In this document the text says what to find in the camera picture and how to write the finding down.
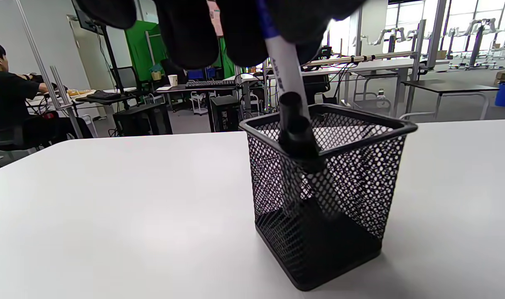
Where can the potted plant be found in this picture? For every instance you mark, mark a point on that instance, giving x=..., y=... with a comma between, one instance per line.
x=156, y=75

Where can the black cabinet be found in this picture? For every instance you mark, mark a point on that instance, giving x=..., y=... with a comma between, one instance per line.
x=140, y=120

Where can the black mesh pen holder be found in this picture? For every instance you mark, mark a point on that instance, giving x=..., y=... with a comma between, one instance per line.
x=339, y=249

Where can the clear plastic bottle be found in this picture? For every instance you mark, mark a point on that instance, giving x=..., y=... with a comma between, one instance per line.
x=381, y=99

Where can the black standing desk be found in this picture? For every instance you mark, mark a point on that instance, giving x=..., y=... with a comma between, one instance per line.
x=175, y=88

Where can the dark brown side table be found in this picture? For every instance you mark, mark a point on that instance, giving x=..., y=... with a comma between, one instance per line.
x=447, y=86

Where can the black side desk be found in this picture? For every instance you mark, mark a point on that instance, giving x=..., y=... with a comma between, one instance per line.
x=105, y=96

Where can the black monitor on stand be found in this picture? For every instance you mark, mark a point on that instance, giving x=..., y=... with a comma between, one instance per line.
x=86, y=23

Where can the black computer tower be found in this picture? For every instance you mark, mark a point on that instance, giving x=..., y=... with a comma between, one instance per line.
x=225, y=114

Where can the green backdrop screen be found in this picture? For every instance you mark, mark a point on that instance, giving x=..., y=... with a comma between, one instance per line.
x=138, y=50

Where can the blue-capped white marker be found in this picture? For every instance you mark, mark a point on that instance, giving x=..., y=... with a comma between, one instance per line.
x=288, y=70

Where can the white paper sheet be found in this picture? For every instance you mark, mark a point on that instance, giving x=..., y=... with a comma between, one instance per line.
x=164, y=88

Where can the black-capped white marker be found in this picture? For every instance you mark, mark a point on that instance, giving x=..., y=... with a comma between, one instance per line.
x=290, y=108
x=300, y=141

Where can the black office chair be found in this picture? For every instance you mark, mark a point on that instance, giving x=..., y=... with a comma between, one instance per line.
x=3, y=139

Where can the blue chair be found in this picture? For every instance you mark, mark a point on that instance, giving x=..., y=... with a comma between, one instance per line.
x=196, y=74

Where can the black keyboard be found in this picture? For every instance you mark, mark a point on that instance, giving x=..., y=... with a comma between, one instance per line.
x=211, y=84

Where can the long white desk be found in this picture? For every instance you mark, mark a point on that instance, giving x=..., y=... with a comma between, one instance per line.
x=385, y=65

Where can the white paper cup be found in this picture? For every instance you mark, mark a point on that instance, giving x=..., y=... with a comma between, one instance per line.
x=172, y=81

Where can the person's left hand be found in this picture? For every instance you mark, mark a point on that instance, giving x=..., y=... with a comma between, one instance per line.
x=186, y=33

